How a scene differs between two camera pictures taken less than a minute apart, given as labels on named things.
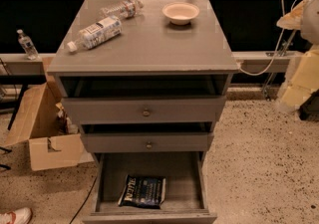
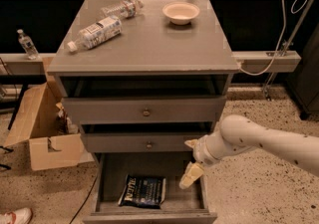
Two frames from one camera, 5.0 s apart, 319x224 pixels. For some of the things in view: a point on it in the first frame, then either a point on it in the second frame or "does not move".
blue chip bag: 143,191 does not move
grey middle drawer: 147,142 does not move
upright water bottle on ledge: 28,45 does not move
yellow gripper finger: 293,20 -> 192,142
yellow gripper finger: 304,79 -> 193,171
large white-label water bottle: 97,33 does not move
